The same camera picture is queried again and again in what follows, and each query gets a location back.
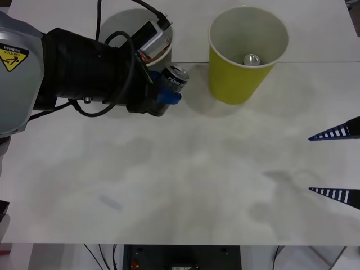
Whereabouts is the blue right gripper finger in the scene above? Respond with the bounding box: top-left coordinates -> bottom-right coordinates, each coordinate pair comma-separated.
308,186 -> 360,210
308,116 -> 360,142

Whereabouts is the yellow-green plastic bin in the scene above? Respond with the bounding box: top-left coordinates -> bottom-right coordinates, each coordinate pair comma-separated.
208,5 -> 290,106

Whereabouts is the black drink can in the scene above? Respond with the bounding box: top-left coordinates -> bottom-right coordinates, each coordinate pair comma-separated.
156,64 -> 191,97

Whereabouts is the black box with red button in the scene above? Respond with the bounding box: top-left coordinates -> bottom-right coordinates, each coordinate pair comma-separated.
123,244 -> 242,270

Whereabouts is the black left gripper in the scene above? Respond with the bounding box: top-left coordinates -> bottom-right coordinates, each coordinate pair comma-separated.
125,66 -> 183,118

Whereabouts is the grey plastic bin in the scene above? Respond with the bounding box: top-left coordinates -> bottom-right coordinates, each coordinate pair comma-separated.
97,8 -> 177,74

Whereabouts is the silver drink can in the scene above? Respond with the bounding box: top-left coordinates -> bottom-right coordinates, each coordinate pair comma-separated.
242,53 -> 262,66

